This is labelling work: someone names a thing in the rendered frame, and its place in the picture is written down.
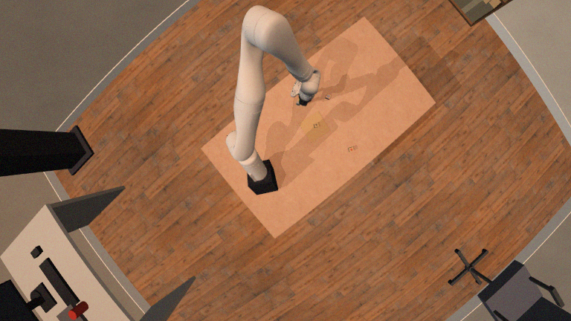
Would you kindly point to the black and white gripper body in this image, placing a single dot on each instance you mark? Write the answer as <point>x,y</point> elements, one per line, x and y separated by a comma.
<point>296,91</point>

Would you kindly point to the tan square mat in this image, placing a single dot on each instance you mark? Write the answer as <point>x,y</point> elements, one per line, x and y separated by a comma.
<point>311,132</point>

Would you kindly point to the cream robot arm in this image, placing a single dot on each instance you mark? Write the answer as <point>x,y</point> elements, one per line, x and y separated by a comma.
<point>263,30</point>

